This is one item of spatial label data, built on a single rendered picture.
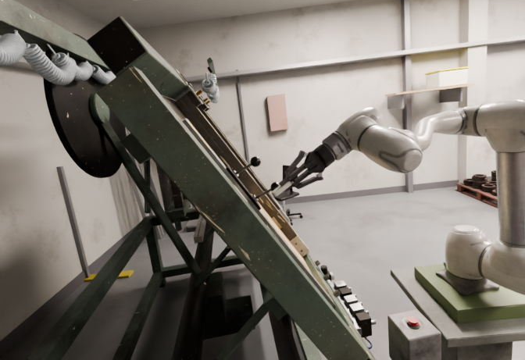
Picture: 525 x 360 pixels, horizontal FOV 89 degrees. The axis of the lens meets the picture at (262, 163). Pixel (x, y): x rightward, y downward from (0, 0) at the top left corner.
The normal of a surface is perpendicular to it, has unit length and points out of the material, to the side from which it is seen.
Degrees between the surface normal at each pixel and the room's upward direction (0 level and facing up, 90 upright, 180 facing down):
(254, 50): 90
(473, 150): 90
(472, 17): 90
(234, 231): 90
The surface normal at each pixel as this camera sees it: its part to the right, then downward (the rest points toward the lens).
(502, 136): -0.87, 0.35
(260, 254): 0.14, 0.15
